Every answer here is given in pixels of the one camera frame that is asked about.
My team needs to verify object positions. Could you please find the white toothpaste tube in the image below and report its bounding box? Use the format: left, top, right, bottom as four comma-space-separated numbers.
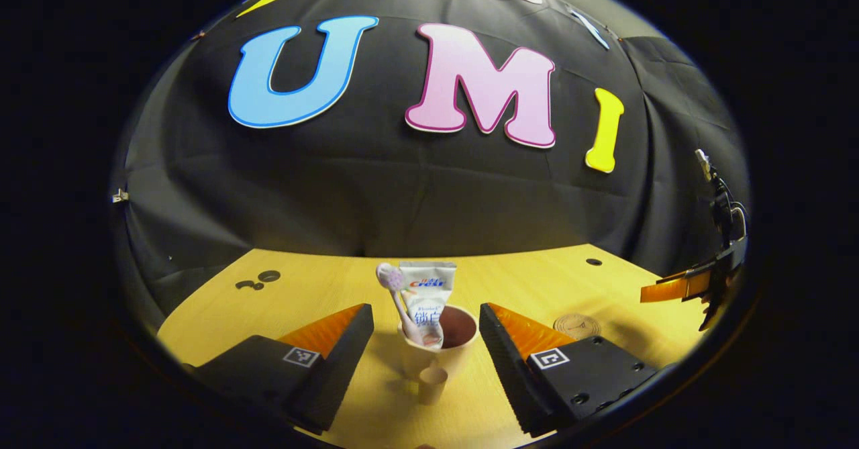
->
399, 260, 458, 349

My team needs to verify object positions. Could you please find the beige cup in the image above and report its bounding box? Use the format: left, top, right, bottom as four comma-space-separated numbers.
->
399, 305, 479, 406

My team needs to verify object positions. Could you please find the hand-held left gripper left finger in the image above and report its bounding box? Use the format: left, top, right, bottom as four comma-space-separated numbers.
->
191, 303, 375, 436

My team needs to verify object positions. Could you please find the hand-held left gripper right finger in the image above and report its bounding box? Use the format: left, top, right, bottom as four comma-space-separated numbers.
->
478, 303, 662, 438

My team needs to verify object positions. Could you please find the round wooden coaster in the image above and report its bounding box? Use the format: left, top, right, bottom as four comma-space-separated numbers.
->
553, 313, 602, 340

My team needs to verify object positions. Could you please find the wooden desktop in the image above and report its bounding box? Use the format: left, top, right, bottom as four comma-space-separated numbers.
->
156, 243, 712, 449

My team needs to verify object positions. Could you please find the white toothbrush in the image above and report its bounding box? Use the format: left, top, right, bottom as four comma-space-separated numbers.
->
376, 262, 425, 346

